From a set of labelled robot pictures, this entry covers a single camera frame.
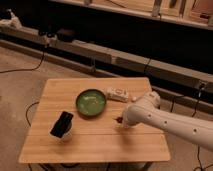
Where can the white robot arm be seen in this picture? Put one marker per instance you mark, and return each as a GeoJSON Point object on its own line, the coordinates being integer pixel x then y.
{"type": "Point", "coordinates": [146, 110]}

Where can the green ceramic bowl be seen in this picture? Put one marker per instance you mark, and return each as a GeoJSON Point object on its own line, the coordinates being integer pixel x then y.
{"type": "Point", "coordinates": [91, 102]}

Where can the wooden table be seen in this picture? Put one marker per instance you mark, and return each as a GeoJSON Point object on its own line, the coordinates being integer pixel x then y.
{"type": "Point", "coordinates": [96, 140]}

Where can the black device on ledge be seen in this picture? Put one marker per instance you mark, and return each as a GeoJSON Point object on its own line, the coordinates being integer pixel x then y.
{"type": "Point", "coordinates": [66, 35]}

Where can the white object on ledge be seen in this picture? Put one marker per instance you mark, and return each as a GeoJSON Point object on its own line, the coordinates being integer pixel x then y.
{"type": "Point", "coordinates": [9, 19]}

